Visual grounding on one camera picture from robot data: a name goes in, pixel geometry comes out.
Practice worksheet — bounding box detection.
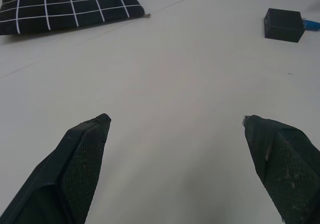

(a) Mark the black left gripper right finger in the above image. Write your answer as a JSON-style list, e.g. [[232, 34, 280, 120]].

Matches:
[[241, 114, 320, 224]]

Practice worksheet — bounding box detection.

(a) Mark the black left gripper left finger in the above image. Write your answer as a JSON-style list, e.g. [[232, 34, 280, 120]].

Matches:
[[0, 113, 112, 224]]

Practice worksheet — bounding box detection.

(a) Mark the small black box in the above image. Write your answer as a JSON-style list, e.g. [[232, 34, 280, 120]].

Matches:
[[263, 7, 306, 44]]

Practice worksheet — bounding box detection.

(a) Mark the black white-grid fabric pouch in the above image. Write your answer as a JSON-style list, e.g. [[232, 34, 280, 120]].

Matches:
[[0, 0, 152, 36]]

